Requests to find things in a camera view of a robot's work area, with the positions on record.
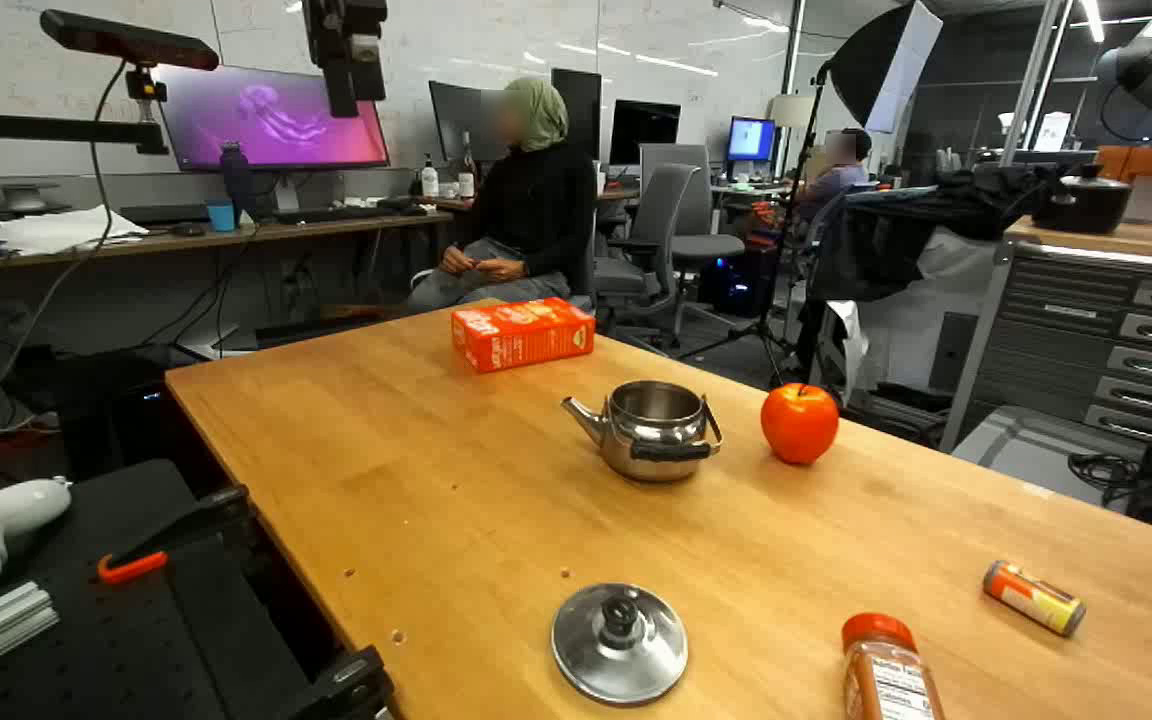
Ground round steel pot lid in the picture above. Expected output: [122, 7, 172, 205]
[548, 580, 695, 709]

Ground black optical breadboard table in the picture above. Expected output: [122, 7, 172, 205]
[0, 454, 353, 720]

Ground orange cracker box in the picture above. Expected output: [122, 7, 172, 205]
[447, 291, 599, 374]

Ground black photo softbox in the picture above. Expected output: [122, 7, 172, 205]
[823, 0, 950, 136]

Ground red orange apple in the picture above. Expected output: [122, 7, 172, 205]
[755, 379, 845, 473]

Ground monitor with purple screen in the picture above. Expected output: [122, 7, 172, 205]
[153, 60, 398, 176]

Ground long wooden desk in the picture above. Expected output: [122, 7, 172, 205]
[0, 205, 455, 283]

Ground orange handled black clamp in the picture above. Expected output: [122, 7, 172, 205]
[91, 485, 258, 593]

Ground dark bottle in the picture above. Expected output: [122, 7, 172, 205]
[216, 139, 262, 224]

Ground seated person in blue shirt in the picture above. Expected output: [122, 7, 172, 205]
[791, 122, 876, 224]

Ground black keyboard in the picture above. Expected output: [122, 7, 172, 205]
[271, 197, 436, 226]

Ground black computer tower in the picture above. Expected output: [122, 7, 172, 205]
[51, 349, 194, 475]

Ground orange capped spice bottle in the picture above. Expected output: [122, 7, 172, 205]
[838, 609, 950, 720]

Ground black bar camera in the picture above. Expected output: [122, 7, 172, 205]
[35, 7, 224, 74]

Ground tall black monitor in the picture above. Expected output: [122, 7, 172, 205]
[548, 62, 603, 168]

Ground black jacket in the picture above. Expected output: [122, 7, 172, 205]
[810, 159, 1072, 306]

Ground person with green headscarf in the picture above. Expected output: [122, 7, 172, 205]
[406, 72, 603, 312]

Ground small steel kettle pot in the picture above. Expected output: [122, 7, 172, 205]
[560, 374, 729, 486]

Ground dark wide monitor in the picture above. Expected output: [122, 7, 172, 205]
[425, 74, 512, 173]

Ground monitor with blue screen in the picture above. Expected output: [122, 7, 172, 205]
[722, 112, 785, 173]

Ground black clamp block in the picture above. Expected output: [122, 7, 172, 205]
[285, 642, 400, 720]

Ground black cooking pot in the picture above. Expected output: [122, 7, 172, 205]
[1028, 168, 1136, 241]

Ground grey plastic tote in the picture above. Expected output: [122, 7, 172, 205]
[950, 400, 1150, 507]

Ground grey metal drawer cabinet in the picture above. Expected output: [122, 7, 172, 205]
[938, 212, 1152, 454]

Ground white papers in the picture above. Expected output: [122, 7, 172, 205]
[0, 201, 153, 261]

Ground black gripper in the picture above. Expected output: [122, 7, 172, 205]
[301, 0, 394, 119]

